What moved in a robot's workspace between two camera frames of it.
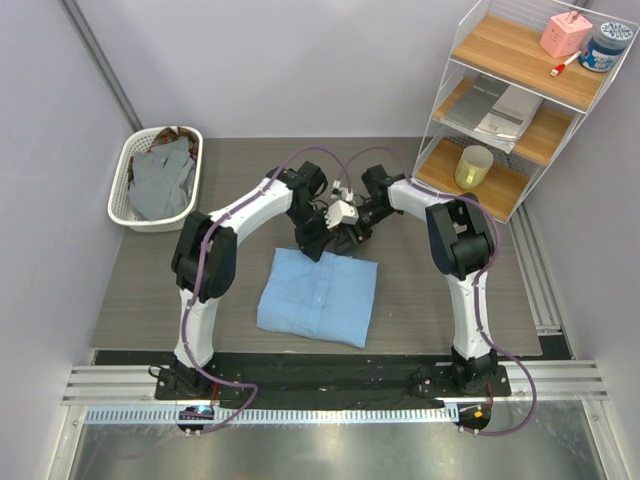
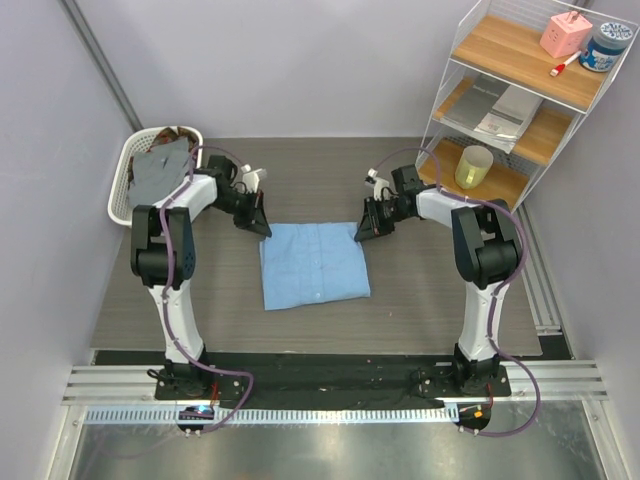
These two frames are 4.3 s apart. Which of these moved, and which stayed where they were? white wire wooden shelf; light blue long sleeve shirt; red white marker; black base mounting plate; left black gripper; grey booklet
Moved: light blue long sleeve shirt; left black gripper
Stayed: black base mounting plate; grey booklet; white wire wooden shelf; red white marker
